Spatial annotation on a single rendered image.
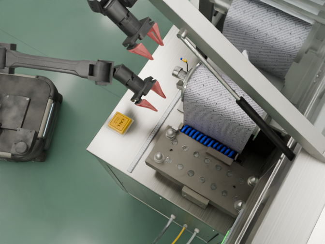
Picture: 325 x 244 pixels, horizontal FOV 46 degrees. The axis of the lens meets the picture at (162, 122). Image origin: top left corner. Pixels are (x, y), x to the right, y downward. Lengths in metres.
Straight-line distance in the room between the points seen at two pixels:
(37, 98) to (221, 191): 1.46
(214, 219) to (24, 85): 1.54
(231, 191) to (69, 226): 1.33
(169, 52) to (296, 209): 1.10
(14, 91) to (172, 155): 1.42
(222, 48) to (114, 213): 1.89
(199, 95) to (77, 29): 1.89
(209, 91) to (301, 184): 0.51
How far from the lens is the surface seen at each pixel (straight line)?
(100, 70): 1.31
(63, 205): 2.47
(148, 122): 1.54
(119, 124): 1.53
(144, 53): 1.16
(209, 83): 1.15
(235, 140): 1.29
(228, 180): 1.35
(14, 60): 1.45
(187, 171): 1.35
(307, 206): 0.73
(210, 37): 0.59
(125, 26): 1.15
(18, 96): 2.49
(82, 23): 2.95
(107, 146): 1.53
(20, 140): 2.35
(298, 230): 0.72
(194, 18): 0.58
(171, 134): 1.34
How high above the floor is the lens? 2.34
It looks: 70 degrees down
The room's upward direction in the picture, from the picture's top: 8 degrees counter-clockwise
